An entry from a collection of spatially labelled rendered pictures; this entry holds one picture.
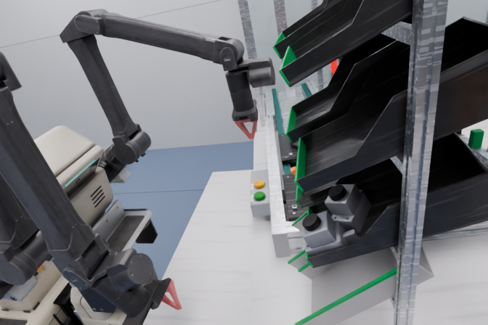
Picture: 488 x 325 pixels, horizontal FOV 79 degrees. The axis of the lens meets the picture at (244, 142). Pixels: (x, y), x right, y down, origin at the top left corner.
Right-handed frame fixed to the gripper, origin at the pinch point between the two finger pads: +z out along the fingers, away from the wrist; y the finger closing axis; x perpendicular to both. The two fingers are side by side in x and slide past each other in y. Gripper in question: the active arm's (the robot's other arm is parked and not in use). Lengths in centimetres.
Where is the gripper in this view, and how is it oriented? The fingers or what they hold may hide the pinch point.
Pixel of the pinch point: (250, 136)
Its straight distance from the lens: 86.9
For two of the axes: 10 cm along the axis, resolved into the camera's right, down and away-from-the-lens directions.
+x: -9.7, 1.8, 1.5
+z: 2.2, 8.6, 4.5
